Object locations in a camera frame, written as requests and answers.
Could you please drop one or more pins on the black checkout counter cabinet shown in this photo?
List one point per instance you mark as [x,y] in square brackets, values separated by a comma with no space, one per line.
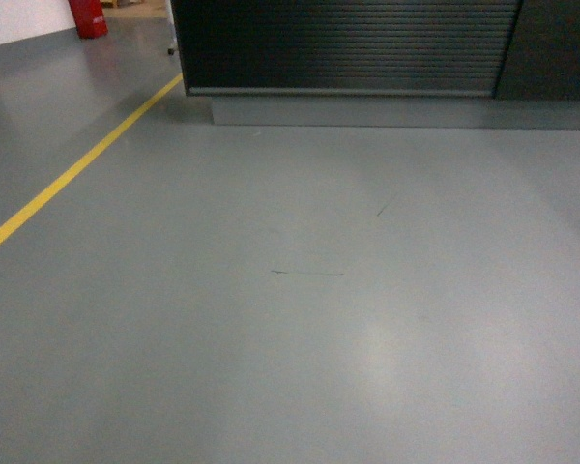
[402,64]

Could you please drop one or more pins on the red fire extinguisher box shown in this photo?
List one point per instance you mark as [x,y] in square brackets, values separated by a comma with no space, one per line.
[88,18]

